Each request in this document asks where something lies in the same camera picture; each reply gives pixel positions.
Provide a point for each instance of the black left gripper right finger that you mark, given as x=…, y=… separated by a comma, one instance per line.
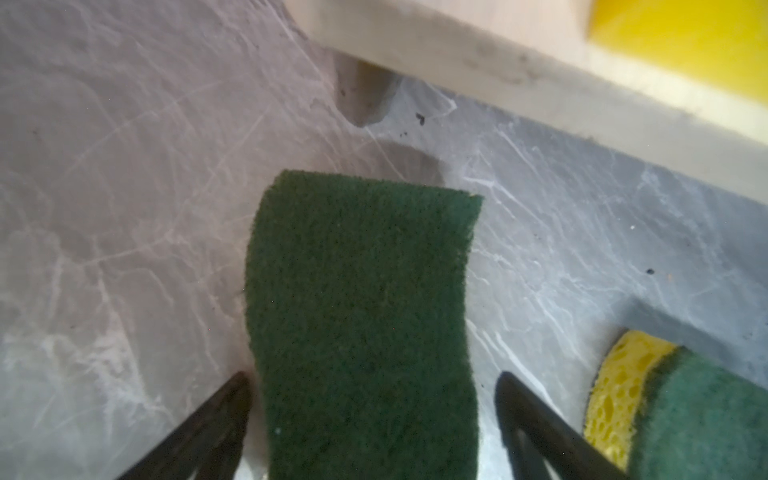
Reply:
x=537, y=439

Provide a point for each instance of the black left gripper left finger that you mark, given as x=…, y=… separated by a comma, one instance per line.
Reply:
x=208, y=444

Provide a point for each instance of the green scouring sponge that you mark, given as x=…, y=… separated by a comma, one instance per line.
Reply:
x=355, y=309
x=658, y=410

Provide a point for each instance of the white two-tier shelf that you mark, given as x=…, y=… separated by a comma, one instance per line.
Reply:
x=532, y=58

